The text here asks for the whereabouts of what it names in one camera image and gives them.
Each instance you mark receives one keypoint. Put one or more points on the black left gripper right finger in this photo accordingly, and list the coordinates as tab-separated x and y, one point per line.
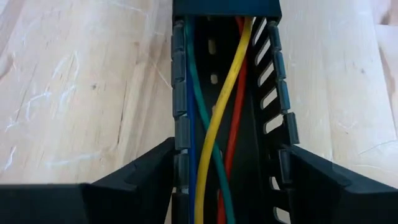
342	202

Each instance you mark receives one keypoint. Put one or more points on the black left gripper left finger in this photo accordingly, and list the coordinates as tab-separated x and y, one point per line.
93	202

